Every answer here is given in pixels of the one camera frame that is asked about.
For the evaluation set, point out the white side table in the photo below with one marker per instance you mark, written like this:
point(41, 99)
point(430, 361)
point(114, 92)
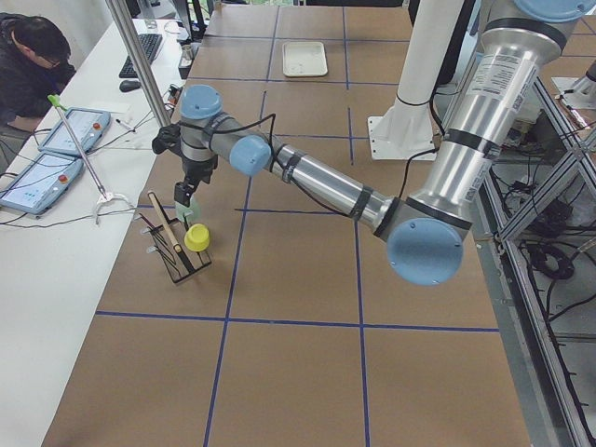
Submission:
point(54, 267)

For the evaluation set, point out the person in black jacket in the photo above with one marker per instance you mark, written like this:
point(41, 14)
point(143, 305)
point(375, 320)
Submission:
point(34, 65)

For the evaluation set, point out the aluminium frame rack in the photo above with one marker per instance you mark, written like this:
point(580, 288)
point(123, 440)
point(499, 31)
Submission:
point(536, 238)

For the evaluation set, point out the metal cup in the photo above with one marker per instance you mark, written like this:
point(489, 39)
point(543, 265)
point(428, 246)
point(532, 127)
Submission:
point(187, 56)

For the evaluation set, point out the light green cup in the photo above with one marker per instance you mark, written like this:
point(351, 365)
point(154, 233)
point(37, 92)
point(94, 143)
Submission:
point(188, 214)

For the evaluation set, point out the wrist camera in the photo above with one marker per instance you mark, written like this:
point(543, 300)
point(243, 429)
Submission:
point(167, 139)

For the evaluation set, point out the yellow cup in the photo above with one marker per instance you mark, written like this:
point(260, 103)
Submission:
point(197, 237)

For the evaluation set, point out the lower teach pendant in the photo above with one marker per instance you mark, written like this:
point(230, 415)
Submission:
point(42, 183)

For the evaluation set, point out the reacher grabber stick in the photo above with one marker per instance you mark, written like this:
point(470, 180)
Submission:
point(84, 158)

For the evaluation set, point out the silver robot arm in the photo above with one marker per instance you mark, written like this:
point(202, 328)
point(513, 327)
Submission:
point(424, 231)

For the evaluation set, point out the upper teach pendant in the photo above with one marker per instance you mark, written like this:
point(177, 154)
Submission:
point(88, 126)

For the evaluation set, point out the aluminium frame post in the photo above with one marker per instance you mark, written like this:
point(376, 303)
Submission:
point(128, 32)

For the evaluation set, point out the teach pendant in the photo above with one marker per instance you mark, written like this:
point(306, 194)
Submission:
point(42, 183)
point(88, 126)

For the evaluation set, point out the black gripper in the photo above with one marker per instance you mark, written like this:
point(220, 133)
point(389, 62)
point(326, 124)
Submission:
point(196, 171)

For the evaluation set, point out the black computer mouse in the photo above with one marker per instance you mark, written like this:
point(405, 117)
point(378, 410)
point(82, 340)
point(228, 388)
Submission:
point(129, 85)

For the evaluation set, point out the black wire cup rack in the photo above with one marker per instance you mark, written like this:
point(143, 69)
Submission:
point(167, 234)

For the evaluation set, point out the cream bear serving tray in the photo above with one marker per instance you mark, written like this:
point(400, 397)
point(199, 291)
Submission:
point(304, 59)

